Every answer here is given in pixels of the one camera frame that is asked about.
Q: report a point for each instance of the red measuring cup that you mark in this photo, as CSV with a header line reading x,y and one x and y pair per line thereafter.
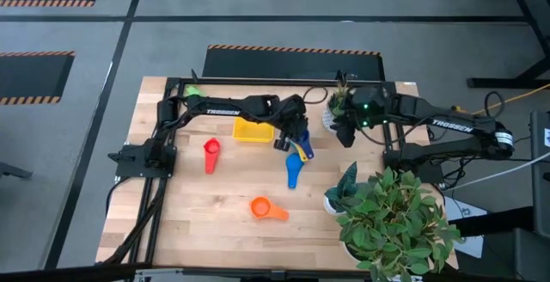
x,y
212,148

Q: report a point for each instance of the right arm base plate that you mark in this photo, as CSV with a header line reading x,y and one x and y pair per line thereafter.
x,y
429,174

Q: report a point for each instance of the yellow plastic basket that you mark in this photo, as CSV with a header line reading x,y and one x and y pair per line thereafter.
x,y
253,133

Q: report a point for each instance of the black chair leg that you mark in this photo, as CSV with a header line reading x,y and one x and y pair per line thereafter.
x,y
13,171

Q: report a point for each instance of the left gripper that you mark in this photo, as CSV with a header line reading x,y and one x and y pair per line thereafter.
x,y
294,114

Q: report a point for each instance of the snake plant in white pot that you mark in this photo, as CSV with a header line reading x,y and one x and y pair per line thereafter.
x,y
344,187

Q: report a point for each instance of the black desk stand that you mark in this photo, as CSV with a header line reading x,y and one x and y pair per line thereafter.
x,y
507,83

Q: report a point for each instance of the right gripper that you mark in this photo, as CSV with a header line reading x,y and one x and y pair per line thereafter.
x,y
365,106

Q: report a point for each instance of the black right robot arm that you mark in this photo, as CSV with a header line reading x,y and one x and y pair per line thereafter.
x,y
451,124

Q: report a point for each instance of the orange measuring cup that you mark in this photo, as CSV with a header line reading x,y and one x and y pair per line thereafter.
x,y
260,207

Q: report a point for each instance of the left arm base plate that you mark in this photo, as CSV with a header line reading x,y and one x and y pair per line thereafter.
x,y
129,166

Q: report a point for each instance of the dark blue measuring cup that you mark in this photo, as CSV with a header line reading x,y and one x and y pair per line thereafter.
x,y
307,146

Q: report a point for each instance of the succulent in patterned white pot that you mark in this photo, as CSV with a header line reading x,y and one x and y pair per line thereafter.
x,y
330,118

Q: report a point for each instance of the light blue measuring cup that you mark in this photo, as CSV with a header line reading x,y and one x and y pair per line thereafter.
x,y
294,170

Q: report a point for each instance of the white sheet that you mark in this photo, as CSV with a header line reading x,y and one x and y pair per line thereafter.
x,y
460,209

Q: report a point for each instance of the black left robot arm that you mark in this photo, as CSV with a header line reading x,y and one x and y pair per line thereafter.
x,y
223,111

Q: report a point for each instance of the dark grey floor equipment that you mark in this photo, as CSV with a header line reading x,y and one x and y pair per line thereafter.
x,y
515,252

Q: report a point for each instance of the grey cabinet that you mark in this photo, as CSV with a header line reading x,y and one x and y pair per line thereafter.
x,y
541,166

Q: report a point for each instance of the green measuring cup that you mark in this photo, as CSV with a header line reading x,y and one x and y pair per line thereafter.
x,y
192,90

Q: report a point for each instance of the leafy green potted plant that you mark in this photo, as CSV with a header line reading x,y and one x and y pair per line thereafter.
x,y
386,226

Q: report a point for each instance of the silver metal bracket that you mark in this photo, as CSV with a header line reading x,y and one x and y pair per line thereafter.
x,y
159,273

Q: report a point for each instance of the yellow measuring cup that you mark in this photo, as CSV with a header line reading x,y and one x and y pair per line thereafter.
x,y
301,154

